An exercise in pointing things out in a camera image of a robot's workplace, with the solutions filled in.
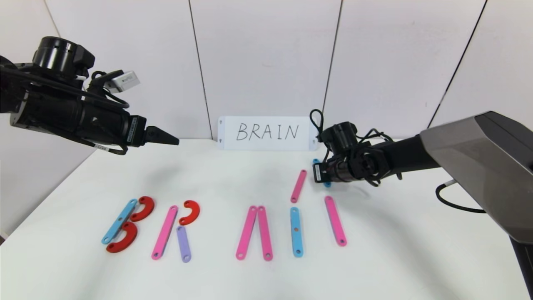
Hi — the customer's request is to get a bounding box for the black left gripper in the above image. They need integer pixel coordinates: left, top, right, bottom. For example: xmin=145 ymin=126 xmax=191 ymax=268
xmin=80 ymin=99 xmax=180 ymax=148

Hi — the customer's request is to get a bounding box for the small red curved piece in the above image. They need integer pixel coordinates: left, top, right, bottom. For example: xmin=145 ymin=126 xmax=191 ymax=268
xmin=179 ymin=200 xmax=201 ymax=226

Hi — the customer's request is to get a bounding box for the pink bar with holes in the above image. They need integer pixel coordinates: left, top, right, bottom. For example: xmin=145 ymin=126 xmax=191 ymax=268
xmin=257 ymin=206 xmax=274 ymax=262
xmin=290 ymin=170 xmax=307 ymax=203
xmin=324 ymin=196 xmax=348 ymax=247
xmin=151 ymin=205 xmax=179 ymax=261
xmin=235 ymin=205 xmax=257 ymax=261

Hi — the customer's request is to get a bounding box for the short purple bar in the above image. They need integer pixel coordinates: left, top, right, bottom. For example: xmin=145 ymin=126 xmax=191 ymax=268
xmin=176 ymin=225 xmax=192 ymax=263

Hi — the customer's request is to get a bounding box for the blue bar with holes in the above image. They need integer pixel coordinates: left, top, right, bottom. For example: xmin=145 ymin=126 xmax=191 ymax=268
xmin=290 ymin=207 xmax=304 ymax=258
xmin=313 ymin=158 xmax=332 ymax=188
xmin=101 ymin=199 xmax=138 ymax=245

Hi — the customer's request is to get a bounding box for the white BRAIN sign card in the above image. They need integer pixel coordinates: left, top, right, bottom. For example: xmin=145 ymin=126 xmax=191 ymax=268
xmin=217 ymin=116 xmax=319 ymax=151

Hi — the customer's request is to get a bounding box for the large red curved piece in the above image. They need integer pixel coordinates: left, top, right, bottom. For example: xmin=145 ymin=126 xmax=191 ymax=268
xmin=130 ymin=196 xmax=155 ymax=222
xmin=106 ymin=222 xmax=139 ymax=254

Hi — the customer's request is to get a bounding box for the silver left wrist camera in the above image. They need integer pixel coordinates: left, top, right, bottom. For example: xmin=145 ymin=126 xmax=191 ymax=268
xmin=104 ymin=71 xmax=141 ymax=93

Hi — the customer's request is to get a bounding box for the looped black right camera cable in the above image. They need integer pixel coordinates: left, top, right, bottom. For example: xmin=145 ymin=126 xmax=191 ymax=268
xmin=309 ymin=109 xmax=326 ymax=144

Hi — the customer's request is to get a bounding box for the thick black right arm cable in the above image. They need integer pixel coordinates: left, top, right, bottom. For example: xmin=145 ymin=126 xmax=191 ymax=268
xmin=435 ymin=180 xmax=487 ymax=214

